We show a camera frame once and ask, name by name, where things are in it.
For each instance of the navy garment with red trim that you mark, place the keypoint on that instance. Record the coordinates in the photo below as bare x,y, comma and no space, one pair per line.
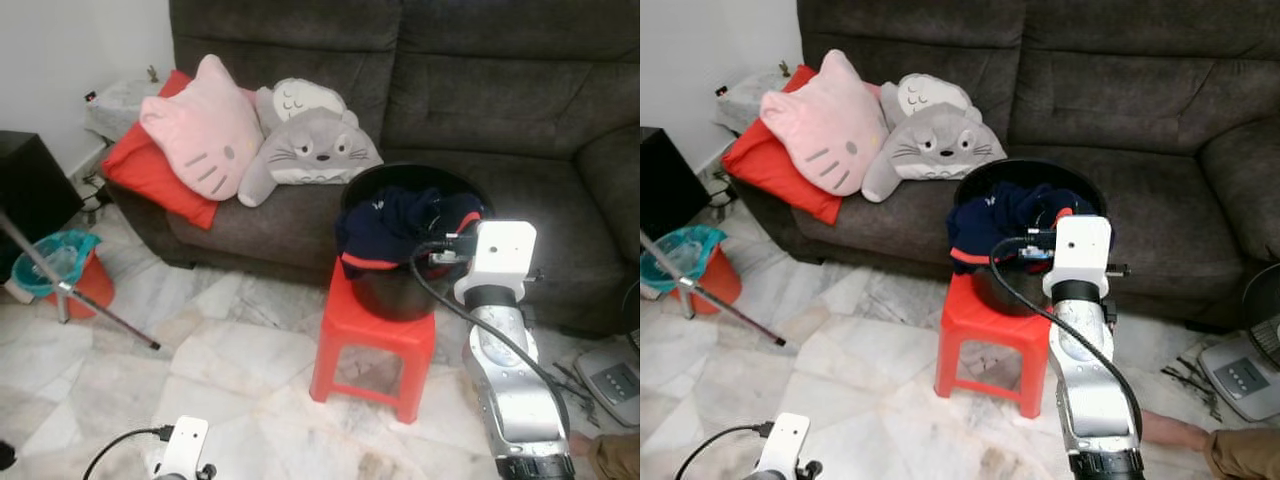
385,225
990,220

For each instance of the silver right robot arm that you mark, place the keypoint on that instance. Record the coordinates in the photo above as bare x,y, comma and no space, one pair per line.
1095,390
515,400

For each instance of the silver metal clothes rack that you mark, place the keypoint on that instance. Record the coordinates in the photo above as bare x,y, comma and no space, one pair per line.
30,248
740,318

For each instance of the person's khaki trouser leg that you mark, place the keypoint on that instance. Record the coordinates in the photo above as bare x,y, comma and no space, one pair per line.
615,460
1245,455

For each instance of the orange bin with teal liner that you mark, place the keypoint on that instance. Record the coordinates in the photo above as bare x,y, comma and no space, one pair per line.
715,285
90,285

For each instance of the red plastic stool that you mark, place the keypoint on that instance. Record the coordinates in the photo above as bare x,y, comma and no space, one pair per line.
990,330
370,335

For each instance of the grey standing fan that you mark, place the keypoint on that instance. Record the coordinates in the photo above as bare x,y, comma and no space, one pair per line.
612,385
1245,380

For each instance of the person's bare foot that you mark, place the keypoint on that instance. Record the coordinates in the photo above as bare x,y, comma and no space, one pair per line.
1175,432
580,443

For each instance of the black bucket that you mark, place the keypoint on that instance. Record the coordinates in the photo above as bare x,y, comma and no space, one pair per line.
1005,295
385,295

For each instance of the red cushion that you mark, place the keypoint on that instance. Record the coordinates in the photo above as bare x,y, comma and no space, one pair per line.
775,170
150,175

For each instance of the black TV console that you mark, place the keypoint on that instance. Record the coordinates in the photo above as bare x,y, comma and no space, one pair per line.
665,180
30,180

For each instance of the grey cartoon animal pillow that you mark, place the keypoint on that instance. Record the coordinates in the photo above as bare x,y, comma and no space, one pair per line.
315,150
940,145

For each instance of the pink cat pillow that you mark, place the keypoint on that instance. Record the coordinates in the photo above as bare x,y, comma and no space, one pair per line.
825,125
200,130

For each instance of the side table with lace cloth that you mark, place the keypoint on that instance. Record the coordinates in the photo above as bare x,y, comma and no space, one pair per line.
125,100
755,95

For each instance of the dark grey sofa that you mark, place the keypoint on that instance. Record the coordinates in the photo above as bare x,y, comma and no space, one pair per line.
520,110
1150,100

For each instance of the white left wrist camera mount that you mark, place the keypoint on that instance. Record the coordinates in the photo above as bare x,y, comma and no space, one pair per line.
185,445
785,440

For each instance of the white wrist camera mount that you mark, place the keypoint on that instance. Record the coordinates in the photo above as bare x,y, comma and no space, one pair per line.
185,445
1080,250
500,255
785,440

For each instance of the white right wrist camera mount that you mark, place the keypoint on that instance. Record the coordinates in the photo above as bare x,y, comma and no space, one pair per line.
1080,250
500,255

